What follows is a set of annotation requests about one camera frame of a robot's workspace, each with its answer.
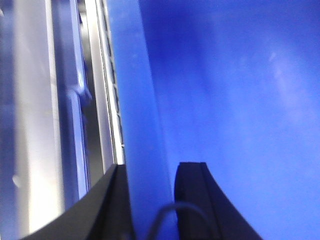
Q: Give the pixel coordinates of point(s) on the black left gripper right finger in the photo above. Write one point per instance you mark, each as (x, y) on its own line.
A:
(194, 184)

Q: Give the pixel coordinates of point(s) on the stainless steel shelf rail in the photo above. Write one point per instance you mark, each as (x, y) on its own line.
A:
(60, 121)

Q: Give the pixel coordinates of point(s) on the light blue plastic bin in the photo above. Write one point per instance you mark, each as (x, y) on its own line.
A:
(231, 83)

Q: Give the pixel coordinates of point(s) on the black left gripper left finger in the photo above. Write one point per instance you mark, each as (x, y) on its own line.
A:
(104, 213)

